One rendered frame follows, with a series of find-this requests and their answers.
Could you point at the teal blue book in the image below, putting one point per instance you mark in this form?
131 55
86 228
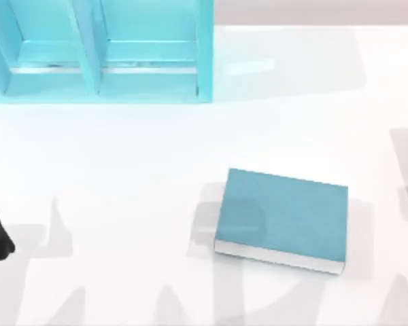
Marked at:
285 217

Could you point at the light blue rack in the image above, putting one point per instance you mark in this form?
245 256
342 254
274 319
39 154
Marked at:
149 81

